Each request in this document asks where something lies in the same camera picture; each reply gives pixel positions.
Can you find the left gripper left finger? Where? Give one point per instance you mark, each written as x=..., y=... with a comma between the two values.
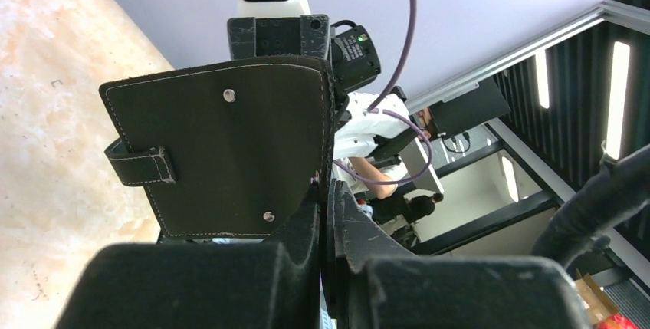
x=271, y=284

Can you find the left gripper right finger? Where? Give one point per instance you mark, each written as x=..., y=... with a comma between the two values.
x=371, y=281

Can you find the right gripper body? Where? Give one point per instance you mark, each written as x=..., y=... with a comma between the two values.
x=306, y=35

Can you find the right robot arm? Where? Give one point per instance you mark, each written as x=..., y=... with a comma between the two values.
x=355, y=63

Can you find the person in background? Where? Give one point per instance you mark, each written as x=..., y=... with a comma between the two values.
x=373, y=124
x=412, y=210

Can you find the black monitor in background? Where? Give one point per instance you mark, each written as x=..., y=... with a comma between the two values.
x=469, y=110

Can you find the cardboard box in background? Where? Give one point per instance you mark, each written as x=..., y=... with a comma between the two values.
x=611, y=299

